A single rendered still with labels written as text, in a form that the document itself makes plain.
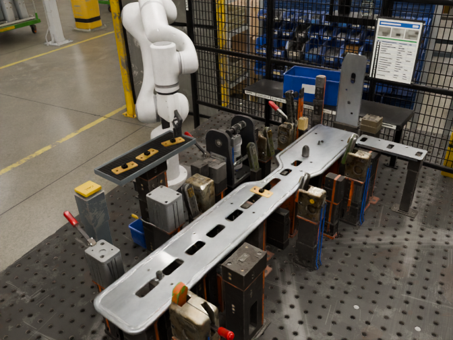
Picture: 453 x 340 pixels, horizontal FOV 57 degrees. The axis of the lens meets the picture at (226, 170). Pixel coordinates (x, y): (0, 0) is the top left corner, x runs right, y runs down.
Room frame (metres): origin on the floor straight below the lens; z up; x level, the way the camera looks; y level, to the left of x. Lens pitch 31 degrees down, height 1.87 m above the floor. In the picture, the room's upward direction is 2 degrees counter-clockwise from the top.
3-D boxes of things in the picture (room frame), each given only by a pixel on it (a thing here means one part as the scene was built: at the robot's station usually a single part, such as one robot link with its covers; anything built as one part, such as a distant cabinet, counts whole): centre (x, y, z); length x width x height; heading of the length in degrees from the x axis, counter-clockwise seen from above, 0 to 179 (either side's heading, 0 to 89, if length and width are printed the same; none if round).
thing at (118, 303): (1.27, -0.12, 1.00); 1.38 x 0.22 x 0.02; 142
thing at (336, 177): (1.40, -0.43, 0.84); 0.11 x 0.08 x 0.29; 52
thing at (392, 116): (2.12, -0.53, 1.01); 0.90 x 0.22 x 0.03; 52
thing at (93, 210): (1.12, 0.44, 0.92); 0.08 x 0.08 x 0.44; 52
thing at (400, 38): (2.03, -0.84, 1.30); 0.23 x 0.02 x 0.31; 52
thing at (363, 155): (1.49, -0.54, 0.87); 0.12 x 0.09 x 0.35; 52
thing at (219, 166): (1.39, 0.05, 0.89); 0.13 x 0.11 x 0.38; 52
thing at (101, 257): (0.93, 0.37, 0.88); 0.11 x 0.10 x 0.36; 52
